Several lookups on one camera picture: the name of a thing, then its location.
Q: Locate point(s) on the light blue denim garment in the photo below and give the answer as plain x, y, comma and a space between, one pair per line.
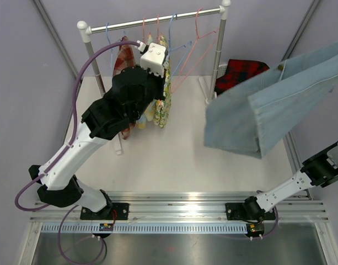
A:
253, 116

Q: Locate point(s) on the red black plaid skirt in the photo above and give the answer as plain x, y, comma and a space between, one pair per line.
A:
238, 71

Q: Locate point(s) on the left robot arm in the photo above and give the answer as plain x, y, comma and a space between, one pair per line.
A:
123, 104

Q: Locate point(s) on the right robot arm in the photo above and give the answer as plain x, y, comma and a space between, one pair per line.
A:
319, 170

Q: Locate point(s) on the pink hanger on rack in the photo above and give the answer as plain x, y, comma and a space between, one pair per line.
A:
158, 29
144, 27

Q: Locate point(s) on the yellow green floral garment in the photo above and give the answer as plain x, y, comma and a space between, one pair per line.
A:
162, 107

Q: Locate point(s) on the pastel tie-dye garment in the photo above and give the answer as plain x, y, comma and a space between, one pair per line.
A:
148, 114

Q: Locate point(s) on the white plastic perforated basket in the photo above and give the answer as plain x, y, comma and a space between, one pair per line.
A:
221, 69

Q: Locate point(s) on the red beige checked garment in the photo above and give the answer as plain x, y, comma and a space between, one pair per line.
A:
125, 58

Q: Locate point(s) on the white metal clothes rack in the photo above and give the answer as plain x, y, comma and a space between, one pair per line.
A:
208, 91

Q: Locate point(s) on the aluminium mounting rail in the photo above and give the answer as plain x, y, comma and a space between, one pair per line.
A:
184, 207

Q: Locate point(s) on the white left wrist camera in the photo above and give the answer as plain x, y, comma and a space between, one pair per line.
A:
153, 57

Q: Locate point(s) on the white slotted cable duct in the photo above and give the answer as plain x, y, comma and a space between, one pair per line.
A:
145, 228

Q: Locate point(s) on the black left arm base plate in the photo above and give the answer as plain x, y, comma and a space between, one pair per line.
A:
119, 211

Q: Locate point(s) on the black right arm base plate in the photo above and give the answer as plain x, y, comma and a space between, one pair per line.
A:
235, 211

